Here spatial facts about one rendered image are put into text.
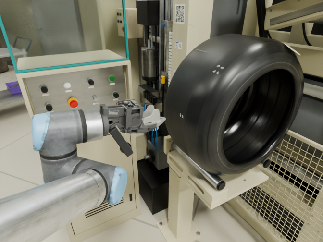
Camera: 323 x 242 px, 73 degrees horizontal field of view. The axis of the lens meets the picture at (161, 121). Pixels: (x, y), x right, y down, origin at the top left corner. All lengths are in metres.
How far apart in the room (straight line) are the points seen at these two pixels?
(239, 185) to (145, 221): 1.03
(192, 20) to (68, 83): 0.69
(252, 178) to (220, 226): 0.86
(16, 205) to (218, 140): 0.57
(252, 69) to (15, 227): 0.67
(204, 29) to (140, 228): 1.49
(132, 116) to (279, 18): 0.82
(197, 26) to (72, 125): 0.69
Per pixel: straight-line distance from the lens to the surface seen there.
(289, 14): 1.16
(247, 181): 1.15
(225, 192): 0.99
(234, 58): 0.73
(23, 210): 0.38
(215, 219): 1.99
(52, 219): 0.41
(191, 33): 1.02
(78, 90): 1.27
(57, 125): 0.57
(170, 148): 1.14
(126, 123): 0.62
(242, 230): 1.99
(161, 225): 1.90
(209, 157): 0.78
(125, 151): 0.68
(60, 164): 0.61
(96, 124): 0.58
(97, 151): 1.41
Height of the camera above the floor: 1.55
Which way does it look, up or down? 28 degrees down
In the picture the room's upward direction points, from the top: straight up
